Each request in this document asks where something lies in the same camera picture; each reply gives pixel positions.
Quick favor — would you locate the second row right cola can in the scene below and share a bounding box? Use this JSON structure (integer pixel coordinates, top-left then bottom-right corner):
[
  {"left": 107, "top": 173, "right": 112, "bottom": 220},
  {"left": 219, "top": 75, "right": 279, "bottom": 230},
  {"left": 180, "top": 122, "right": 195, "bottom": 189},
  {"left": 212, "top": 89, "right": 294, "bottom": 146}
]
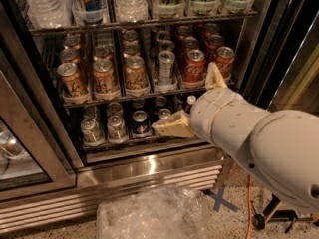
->
[{"left": 205, "top": 34, "right": 224, "bottom": 56}]

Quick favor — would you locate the second row right orange can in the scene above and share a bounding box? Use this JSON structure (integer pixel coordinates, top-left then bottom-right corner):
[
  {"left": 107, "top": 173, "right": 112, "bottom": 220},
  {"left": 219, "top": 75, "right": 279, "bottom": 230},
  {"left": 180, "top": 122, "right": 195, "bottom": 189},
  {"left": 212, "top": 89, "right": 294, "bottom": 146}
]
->
[{"left": 123, "top": 44, "right": 141, "bottom": 58}]

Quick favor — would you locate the second row left orange can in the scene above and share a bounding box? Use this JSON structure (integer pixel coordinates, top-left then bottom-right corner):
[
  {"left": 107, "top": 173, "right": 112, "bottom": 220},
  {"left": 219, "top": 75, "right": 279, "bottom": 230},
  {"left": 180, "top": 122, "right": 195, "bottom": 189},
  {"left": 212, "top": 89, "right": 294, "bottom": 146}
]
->
[{"left": 59, "top": 48, "right": 81, "bottom": 65}]

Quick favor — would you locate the front middle orange can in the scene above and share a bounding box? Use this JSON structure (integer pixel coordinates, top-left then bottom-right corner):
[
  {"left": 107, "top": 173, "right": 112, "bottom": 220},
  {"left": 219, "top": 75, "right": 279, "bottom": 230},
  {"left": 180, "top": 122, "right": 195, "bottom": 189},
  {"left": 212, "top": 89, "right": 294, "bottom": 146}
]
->
[{"left": 93, "top": 59, "right": 119, "bottom": 94}]

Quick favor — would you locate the front left silver can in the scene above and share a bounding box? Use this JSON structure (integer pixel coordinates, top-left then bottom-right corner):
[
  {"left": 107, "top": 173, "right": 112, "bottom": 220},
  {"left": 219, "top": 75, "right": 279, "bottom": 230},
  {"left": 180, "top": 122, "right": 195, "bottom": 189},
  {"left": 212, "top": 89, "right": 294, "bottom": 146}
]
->
[{"left": 81, "top": 118, "right": 104, "bottom": 146}]

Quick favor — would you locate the front left red cola can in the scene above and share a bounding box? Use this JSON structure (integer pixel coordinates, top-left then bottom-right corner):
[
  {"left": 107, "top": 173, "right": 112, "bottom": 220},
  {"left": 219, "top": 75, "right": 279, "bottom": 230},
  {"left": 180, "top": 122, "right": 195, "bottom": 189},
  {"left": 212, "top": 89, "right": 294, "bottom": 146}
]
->
[{"left": 182, "top": 50, "right": 205, "bottom": 83}]

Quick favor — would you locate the front right orange can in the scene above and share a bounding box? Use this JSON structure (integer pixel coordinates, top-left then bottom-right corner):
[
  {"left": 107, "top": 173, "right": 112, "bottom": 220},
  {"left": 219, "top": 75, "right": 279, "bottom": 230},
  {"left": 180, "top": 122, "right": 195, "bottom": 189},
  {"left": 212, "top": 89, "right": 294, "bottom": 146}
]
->
[{"left": 125, "top": 56, "right": 147, "bottom": 90}]

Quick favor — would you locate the clear bubble wrap bundle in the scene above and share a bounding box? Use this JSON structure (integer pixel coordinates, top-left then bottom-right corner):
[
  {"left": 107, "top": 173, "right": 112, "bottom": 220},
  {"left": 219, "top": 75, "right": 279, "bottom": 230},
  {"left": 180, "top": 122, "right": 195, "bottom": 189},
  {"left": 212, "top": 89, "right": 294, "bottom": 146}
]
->
[{"left": 96, "top": 186, "right": 208, "bottom": 239}]

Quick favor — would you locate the front right blue can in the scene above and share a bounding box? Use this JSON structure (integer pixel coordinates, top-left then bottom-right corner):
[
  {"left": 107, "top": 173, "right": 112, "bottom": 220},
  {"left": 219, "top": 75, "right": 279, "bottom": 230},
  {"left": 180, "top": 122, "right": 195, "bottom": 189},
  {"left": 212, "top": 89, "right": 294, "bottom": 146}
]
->
[{"left": 158, "top": 108, "right": 171, "bottom": 120}]

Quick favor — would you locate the red cola can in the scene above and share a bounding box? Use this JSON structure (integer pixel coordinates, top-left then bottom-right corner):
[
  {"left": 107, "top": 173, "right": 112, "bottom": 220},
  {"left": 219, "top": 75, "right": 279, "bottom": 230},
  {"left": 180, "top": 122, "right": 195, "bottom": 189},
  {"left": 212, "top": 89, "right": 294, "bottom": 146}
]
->
[
  {"left": 213, "top": 46, "right": 235, "bottom": 79},
  {"left": 182, "top": 50, "right": 205, "bottom": 83}
]

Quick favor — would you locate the front left blue can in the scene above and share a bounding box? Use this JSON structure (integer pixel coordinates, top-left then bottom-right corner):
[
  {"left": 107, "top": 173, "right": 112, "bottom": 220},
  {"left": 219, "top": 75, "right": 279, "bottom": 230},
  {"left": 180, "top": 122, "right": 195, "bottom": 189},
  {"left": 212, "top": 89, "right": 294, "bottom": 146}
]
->
[{"left": 133, "top": 110, "right": 149, "bottom": 135}]

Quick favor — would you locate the left dark juice bottle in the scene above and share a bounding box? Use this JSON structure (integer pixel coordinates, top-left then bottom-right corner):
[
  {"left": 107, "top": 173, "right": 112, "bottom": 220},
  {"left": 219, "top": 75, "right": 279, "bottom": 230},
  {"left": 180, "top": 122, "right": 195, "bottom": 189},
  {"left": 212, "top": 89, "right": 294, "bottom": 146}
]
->
[{"left": 184, "top": 95, "right": 196, "bottom": 114}]

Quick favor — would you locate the orange power cable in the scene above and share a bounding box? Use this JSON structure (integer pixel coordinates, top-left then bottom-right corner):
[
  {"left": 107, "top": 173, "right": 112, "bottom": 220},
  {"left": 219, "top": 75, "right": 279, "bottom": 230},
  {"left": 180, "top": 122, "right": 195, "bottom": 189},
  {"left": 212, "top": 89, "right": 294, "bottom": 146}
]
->
[{"left": 226, "top": 164, "right": 254, "bottom": 239}]

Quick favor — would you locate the open glass fridge door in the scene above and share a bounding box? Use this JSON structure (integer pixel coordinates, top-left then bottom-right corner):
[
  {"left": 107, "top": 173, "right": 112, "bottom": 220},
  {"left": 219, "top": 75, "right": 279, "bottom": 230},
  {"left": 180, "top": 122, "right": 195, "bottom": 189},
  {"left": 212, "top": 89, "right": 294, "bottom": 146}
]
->
[{"left": 237, "top": 0, "right": 319, "bottom": 116}]

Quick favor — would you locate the stainless steel fridge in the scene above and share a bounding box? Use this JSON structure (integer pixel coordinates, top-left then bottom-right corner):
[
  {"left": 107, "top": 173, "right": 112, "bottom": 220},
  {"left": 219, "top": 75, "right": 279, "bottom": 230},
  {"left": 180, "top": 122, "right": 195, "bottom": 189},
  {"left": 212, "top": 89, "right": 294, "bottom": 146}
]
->
[{"left": 0, "top": 0, "right": 288, "bottom": 234}]

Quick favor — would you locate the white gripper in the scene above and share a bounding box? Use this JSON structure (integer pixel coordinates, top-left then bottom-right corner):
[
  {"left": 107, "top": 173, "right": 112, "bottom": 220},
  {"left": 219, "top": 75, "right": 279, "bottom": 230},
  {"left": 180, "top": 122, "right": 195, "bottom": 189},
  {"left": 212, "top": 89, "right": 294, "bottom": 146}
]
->
[{"left": 152, "top": 62, "right": 269, "bottom": 157}]

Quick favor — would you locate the silver slim can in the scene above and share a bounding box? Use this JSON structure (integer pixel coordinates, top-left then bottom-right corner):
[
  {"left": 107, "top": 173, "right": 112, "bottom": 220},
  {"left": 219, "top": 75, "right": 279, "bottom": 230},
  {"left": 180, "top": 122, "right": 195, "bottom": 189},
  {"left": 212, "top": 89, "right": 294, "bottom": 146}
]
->
[{"left": 158, "top": 51, "right": 175, "bottom": 85}]

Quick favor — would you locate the closed glass fridge door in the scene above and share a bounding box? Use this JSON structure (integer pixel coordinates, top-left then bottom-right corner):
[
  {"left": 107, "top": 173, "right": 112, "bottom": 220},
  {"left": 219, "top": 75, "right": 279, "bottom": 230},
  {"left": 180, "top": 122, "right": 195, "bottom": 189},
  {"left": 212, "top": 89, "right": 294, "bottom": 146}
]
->
[{"left": 0, "top": 53, "right": 76, "bottom": 202}]

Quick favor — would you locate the blue energy drink can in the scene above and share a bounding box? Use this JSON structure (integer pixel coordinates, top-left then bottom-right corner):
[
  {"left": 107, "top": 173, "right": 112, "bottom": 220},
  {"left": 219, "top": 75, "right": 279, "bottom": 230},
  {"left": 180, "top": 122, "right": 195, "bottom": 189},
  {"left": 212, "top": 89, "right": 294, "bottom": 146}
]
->
[{"left": 76, "top": 0, "right": 107, "bottom": 24}]

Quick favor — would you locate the yellow black cart frame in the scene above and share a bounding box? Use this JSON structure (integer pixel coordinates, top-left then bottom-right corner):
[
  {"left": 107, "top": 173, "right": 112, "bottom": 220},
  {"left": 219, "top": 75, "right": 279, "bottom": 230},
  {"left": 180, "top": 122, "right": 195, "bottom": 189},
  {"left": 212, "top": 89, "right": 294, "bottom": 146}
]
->
[{"left": 252, "top": 195, "right": 319, "bottom": 233}]

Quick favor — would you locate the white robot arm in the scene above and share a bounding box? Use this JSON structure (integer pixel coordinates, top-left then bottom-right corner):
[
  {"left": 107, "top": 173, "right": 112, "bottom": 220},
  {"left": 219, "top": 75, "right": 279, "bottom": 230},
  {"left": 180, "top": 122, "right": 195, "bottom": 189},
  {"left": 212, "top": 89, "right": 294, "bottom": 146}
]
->
[{"left": 152, "top": 63, "right": 319, "bottom": 213}]

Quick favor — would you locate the blue tape cross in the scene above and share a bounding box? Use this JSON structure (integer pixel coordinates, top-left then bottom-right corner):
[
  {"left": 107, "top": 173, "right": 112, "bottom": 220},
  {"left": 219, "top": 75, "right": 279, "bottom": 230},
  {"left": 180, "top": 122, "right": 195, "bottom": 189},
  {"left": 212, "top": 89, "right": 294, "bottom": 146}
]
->
[{"left": 207, "top": 187, "right": 238, "bottom": 213}]

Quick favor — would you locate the second row cola can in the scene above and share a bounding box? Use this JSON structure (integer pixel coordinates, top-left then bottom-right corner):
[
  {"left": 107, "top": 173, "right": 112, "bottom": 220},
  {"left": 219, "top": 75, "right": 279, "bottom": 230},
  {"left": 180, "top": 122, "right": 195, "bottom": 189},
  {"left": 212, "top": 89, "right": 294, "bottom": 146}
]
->
[
  {"left": 205, "top": 34, "right": 224, "bottom": 56},
  {"left": 181, "top": 37, "right": 199, "bottom": 54}
]

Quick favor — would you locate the front right red cola can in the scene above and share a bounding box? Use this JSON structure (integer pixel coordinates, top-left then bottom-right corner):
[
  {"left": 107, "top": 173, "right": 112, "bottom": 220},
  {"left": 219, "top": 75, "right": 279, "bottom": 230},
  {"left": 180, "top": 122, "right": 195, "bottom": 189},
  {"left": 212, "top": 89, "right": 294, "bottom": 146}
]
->
[{"left": 213, "top": 46, "right": 235, "bottom": 79}]

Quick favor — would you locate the front left orange can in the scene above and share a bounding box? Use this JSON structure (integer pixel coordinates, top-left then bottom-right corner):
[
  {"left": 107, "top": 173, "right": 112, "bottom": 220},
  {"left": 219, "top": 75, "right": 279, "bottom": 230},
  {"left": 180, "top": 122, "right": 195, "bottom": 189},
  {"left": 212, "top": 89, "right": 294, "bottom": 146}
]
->
[{"left": 57, "top": 62, "right": 88, "bottom": 98}]

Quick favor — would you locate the second row left cola can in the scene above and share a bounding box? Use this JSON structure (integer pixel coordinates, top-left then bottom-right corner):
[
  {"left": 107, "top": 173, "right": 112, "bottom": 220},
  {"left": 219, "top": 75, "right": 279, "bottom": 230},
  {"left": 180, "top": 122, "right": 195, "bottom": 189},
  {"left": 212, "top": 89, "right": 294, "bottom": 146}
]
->
[{"left": 181, "top": 37, "right": 199, "bottom": 54}]

